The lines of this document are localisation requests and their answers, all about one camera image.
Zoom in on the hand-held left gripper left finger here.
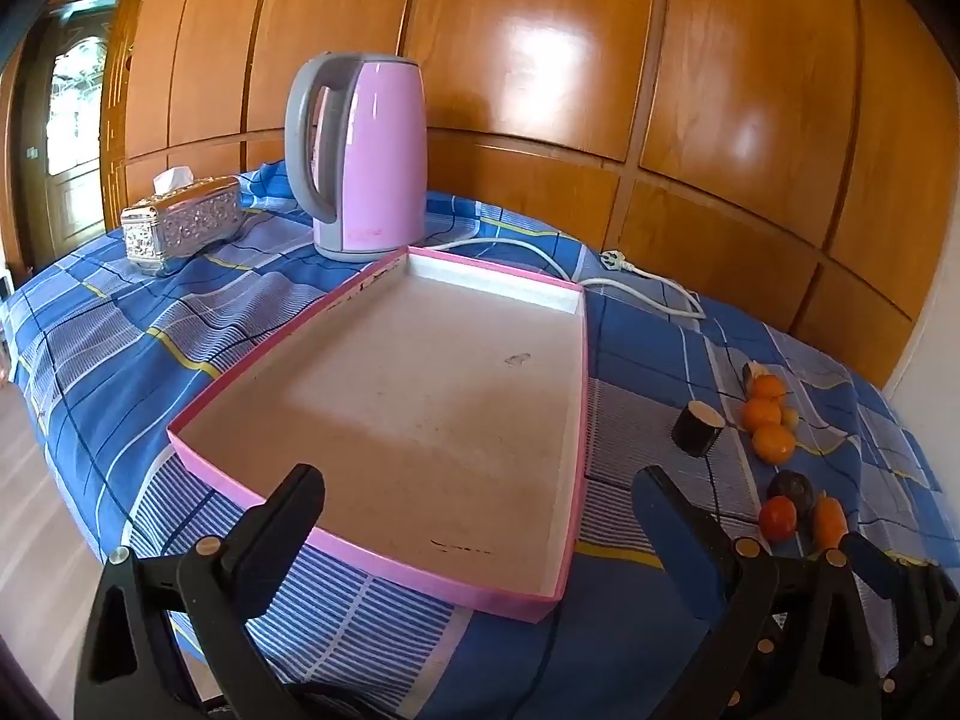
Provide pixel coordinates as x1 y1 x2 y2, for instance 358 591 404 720
75 463 326 720

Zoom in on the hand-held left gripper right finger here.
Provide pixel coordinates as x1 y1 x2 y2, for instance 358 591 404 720
631 465 882 720

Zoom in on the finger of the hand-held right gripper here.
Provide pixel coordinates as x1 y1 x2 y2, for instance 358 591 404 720
874 615 955 720
838 531 960 638

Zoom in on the orange carrot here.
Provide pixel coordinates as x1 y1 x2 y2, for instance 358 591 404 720
812 493 848 552

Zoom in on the red tomato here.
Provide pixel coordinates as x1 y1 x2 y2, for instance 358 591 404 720
759 499 798 541

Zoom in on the dark avocado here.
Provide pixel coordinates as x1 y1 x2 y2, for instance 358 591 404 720
766 470 816 517

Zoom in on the pink shallow cardboard tray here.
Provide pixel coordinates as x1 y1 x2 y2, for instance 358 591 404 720
166 244 590 623

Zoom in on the blue plaid tablecloth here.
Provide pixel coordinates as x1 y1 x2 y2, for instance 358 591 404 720
0 160 953 720

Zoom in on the silver embossed tissue box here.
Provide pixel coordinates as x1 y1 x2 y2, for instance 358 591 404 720
120 167 245 277

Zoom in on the pink electric kettle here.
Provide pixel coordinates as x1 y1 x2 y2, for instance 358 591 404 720
283 51 428 263

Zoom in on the wooden door with glass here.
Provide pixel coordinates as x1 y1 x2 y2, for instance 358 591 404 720
15 0 125 271

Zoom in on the wooden panelled wardrobe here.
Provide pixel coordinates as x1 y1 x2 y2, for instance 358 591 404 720
97 0 960 391

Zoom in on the white power cord with plug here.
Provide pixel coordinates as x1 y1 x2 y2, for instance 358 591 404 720
409 238 707 320

